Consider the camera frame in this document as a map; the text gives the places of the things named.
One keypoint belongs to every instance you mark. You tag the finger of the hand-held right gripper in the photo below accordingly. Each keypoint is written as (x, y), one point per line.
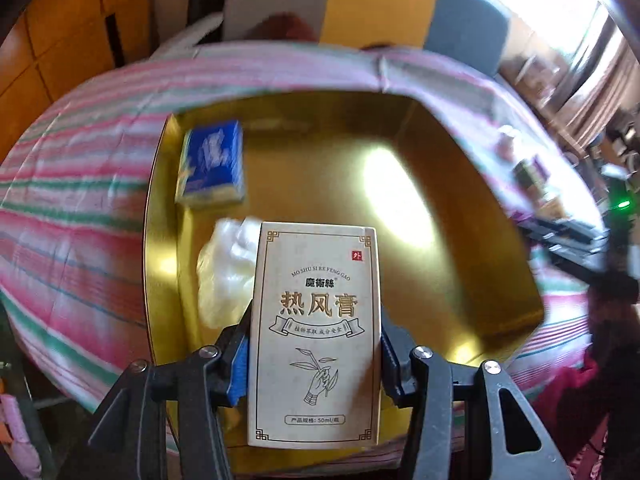
(565, 240)

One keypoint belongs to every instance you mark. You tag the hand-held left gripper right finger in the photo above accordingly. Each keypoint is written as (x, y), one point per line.
(391, 367)

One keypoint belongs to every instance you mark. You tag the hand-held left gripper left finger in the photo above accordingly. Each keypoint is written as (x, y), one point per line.
(238, 365)

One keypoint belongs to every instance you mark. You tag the white plastic bag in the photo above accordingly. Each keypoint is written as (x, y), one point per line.
(225, 270)

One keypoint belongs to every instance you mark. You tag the beige ointment box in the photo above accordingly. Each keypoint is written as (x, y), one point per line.
(315, 285)

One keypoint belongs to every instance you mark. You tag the gold metal tray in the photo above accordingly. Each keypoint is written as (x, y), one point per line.
(400, 210)

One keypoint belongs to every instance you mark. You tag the magenta bed cover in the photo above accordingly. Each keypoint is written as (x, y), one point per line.
(570, 385)

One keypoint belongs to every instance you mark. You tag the beige curtain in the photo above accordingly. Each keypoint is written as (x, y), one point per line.
(595, 70)

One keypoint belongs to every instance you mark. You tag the blue tissue pack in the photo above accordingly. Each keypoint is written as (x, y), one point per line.
(212, 160)

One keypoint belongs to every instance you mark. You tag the pink cloth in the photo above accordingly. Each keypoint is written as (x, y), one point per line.
(17, 435)

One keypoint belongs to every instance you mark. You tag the striped bed sheet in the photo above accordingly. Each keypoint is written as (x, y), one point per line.
(75, 200)

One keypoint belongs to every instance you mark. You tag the orange wooden wardrobe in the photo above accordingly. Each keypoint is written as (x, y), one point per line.
(60, 35)

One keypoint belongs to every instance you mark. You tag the white bed frame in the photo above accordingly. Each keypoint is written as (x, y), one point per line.
(192, 35)

